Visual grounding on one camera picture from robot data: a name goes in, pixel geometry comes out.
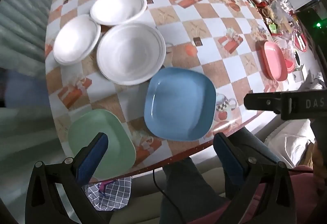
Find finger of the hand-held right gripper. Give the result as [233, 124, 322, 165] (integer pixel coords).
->
[243, 91, 283, 115]

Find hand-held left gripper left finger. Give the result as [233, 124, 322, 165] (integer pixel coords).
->
[26, 132, 109, 224]

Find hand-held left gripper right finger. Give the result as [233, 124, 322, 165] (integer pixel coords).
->
[213, 133, 300, 224]

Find green square plate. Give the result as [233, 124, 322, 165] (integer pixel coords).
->
[68, 109, 136, 180]

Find large white bowl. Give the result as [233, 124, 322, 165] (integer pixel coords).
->
[96, 23, 167, 86]

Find white cushion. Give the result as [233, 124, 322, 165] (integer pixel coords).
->
[264, 119, 315, 166]

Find checked grey cloth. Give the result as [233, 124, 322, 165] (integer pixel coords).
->
[85, 175, 133, 212]

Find pink square plate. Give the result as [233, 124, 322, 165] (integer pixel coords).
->
[256, 40, 289, 81]

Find person's leg in jeans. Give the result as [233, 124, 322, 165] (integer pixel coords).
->
[160, 127, 281, 224]

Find blue square plate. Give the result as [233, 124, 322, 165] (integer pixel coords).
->
[143, 67, 217, 142]

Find red tray with clutter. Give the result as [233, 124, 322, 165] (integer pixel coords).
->
[241, 0, 310, 54]

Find maroon clothing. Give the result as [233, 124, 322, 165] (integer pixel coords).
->
[204, 165, 327, 224]

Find checkered printed tablecloth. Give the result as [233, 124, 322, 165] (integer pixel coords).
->
[45, 0, 320, 185]

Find white plate left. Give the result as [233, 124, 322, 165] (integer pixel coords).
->
[53, 15, 102, 65]

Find black cable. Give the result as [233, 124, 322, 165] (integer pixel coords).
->
[152, 169, 185, 224]

